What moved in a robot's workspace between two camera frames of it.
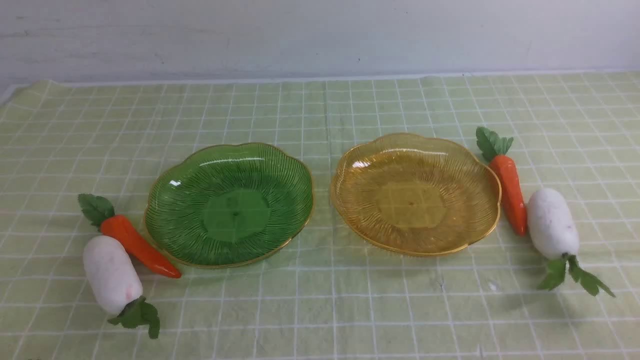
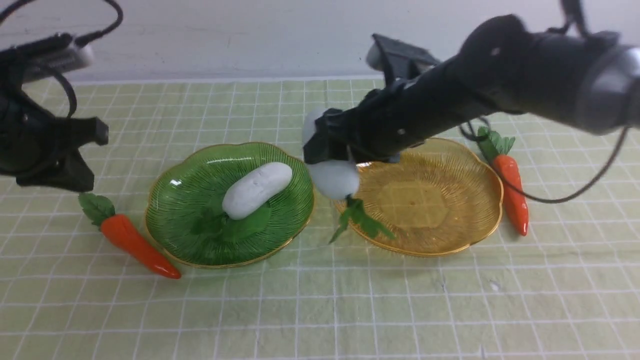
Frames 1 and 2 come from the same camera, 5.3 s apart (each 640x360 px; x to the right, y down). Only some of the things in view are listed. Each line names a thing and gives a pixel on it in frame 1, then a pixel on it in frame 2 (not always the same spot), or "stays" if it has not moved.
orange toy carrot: (494, 149) stays
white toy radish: (554, 231) to (339, 181)
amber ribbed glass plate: (411, 194) stays
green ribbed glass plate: (228, 205) stays
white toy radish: (114, 278) to (241, 216)
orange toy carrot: (100, 211) stays
